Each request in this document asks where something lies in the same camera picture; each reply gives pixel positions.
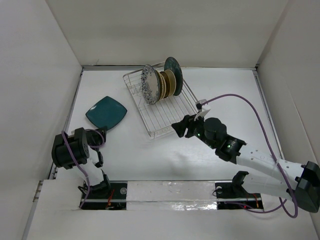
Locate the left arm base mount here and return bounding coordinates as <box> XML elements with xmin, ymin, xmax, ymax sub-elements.
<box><xmin>78</xmin><ymin>181</ymin><xmax>128</xmax><ymax>211</ymax></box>

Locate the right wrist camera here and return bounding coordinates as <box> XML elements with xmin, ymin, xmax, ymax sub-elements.
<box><xmin>194</xmin><ymin>99</ymin><xmax>211</xmax><ymax>121</ymax></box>

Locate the blue floral white plate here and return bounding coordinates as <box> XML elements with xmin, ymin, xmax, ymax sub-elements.
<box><xmin>141</xmin><ymin>64</ymin><xmax>160</xmax><ymax>105</ymax></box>

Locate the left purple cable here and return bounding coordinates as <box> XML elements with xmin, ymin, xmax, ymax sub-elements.
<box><xmin>61</xmin><ymin>128</ymin><xmax>105</xmax><ymax>210</ymax></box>

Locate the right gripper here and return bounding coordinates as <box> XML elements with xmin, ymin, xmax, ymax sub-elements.
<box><xmin>171</xmin><ymin>111</ymin><xmax>217</xmax><ymax>150</ymax></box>

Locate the yellow plate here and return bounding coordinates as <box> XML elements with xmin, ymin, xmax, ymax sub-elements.
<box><xmin>156</xmin><ymin>71</ymin><xmax>162</xmax><ymax>101</ymax></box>

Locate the plain cream plate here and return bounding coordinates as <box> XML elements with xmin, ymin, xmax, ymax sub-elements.
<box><xmin>164</xmin><ymin>69</ymin><xmax>177</xmax><ymax>97</ymax></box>

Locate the cream plate with characters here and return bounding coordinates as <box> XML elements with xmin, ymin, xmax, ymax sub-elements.
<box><xmin>160</xmin><ymin>74</ymin><xmax>167</xmax><ymax>100</ymax></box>

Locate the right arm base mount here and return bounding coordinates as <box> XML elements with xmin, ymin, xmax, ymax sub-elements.
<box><xmin>212</xmin><ymin>171</ymin><xmax>264</xmax><ymax>210</ymax></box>

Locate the purple cable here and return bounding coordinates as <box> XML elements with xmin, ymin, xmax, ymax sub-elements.
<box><xmin>61</xmin><ymin>128</ymin><xmax>105</xmax><ymax>210</ymax></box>
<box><xmin>198</xmin><ymin>93</ymin><xmax>299</xmax><ymax>218</ymax></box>

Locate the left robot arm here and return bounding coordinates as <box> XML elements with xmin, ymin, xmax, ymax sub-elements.
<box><xmin>51</xmin><ymin>126</ymin><xmax>112</xmax><ymax>199</ymax></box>

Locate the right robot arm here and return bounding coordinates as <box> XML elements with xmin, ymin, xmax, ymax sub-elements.
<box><xmin>171</xmin><ymin>115</ymin><xmax>320</xmax><ymax>213</ymax></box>

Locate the round teal plate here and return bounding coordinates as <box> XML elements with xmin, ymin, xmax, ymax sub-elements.
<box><xmin>164</xmin><ymin>56</ymin><xmax>183</xmax><ymax>96</ymax></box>

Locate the wire dish rack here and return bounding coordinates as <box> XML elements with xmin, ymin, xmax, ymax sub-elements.
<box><xmin>123</xmin><ymin>68</ymin><xmax>198</xmax><ymax>139</ymax></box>

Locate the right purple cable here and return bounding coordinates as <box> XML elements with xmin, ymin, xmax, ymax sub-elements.
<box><xmin>198</xmin><ymin>93</ymin><xmax>299</xmax><ymax>218</ymax></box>

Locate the square teal plate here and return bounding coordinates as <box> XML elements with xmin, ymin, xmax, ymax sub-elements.
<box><xmin>85</xmin><ymin>96</ymin><xmax>128</xmax><ymax>130</ymax></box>

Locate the brown gold patterned plate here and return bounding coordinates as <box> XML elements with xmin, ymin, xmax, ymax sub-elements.
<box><xmin>161</xmin><ymin>69</ymin><xmax>175</xmax><ymax>98</ymax></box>

